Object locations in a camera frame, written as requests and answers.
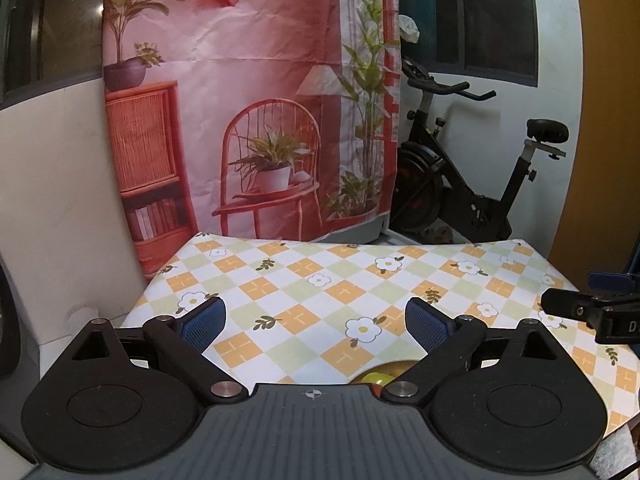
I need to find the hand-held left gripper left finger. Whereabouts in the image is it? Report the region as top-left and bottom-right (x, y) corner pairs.
(71, 296), (249, 401)

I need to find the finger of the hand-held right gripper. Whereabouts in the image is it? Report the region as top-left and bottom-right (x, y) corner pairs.
(541, 287), (640, 329)
(587, 271), (640, 296)

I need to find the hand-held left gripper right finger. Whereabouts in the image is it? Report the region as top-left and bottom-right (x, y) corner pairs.
(382, 297), (568, 403)

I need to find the beige round plate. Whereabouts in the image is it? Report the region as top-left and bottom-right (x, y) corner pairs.
(347, 357), (426, 387)

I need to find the checked floral tablecloth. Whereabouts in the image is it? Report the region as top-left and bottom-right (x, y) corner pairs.
(122, 232), (633, 441)

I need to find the white fuzzy cloth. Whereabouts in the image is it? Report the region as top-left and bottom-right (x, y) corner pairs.
(587, 422), (640, 480)

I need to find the black exercise bike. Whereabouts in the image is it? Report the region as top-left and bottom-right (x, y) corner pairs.
(389, 57), (570, 246)

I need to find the orange wooden door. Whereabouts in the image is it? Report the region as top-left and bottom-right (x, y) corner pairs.
(542, 0), (640, 281)

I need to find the white panel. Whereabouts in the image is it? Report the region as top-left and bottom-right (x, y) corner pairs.
(0, 71), (146, 461)

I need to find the pink printed backdrop cloth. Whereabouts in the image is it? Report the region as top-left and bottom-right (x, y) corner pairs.
(102, 0), (401, 281)

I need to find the white crumpled bag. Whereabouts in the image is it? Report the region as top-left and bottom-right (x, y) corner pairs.
(397, 15), (420, 42)

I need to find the dark glass window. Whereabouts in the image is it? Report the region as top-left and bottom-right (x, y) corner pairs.
(0, 0), (108, 108)

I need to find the sliding window dark frame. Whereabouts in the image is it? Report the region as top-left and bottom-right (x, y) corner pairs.
(400, 0), (540, 88)

